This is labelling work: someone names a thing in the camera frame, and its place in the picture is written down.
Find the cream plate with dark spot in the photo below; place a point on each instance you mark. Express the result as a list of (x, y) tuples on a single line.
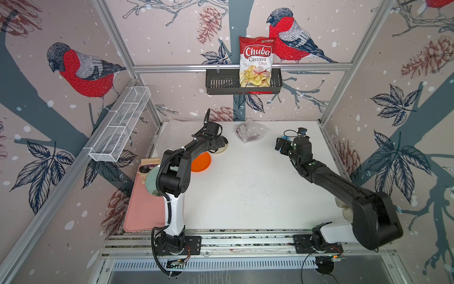
[(219, 150)]

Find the Chuba cassava chips bag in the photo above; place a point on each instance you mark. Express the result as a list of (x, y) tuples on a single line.
[(256, 60)]

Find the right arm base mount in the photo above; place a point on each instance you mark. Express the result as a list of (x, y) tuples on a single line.
[(305, 244)]

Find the mint green floral plate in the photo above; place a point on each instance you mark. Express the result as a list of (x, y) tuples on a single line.
[(150, 181)]

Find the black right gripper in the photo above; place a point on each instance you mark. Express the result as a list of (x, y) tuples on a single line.
[(286, 145)]

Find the clear bubble wrap sheet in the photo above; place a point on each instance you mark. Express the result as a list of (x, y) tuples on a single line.
[(252, 125)]

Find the black wire wall basket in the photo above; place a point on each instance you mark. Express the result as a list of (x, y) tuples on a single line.
[(227, 82)]

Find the white wire mesh shelf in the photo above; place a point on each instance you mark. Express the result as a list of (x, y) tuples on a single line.
[(112, 141)]

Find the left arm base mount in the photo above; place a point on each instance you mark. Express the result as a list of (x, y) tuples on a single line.
[(166, 245)]

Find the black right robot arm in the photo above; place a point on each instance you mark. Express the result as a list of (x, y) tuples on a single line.
[(375, 221)]

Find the pink plastic tray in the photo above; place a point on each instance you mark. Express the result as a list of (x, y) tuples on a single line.
[(144, 210)]

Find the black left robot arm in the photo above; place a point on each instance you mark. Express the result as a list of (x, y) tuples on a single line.
[(173, 180)]

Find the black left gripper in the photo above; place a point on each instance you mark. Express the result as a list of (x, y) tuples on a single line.
[(219, 141)]

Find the orange plastic plate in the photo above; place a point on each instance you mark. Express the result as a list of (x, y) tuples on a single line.
[(201, 163)]

